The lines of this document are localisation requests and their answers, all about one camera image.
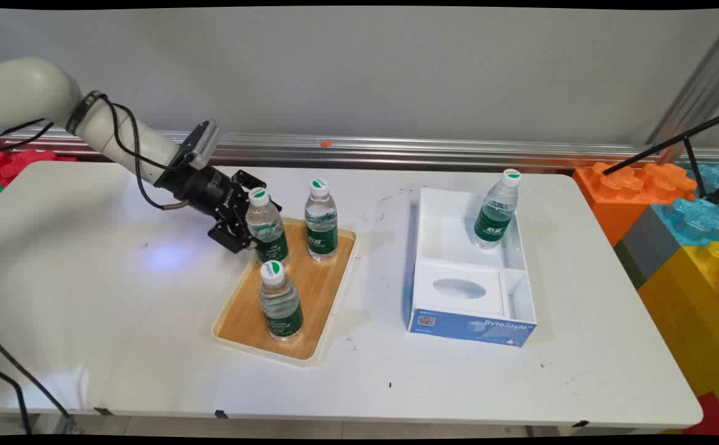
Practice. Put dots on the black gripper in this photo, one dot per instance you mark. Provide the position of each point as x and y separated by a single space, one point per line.
208 191

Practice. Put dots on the green label water bottle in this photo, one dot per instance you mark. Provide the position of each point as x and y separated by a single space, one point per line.
271 244
494 222
322 238
282 318

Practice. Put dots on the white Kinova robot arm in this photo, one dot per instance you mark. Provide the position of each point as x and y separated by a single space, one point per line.
26 93

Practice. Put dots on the wooden tray with cream rim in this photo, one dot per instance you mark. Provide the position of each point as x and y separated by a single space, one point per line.
316 290

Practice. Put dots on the white and blue cardboard box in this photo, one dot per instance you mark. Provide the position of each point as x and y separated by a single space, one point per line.
458 290

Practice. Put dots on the big orange toy block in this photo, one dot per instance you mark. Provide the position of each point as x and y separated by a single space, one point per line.
619 198

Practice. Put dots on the big grey toy block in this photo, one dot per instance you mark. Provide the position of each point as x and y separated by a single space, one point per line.
647 244

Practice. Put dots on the black tripod stand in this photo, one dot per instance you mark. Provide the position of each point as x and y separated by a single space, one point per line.
693 157

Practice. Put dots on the big yellow toy block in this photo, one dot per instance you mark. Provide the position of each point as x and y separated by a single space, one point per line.
687 309

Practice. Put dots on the big blue toy block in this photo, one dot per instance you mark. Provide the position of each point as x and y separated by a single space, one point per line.
699 219

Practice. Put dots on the big red toy block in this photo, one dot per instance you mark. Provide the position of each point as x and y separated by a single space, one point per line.
714 420

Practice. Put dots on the aluminium rail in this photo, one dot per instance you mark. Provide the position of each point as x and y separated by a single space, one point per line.
396 151

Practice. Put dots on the aluminium frame post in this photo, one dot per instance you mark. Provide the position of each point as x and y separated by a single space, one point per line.
699 86

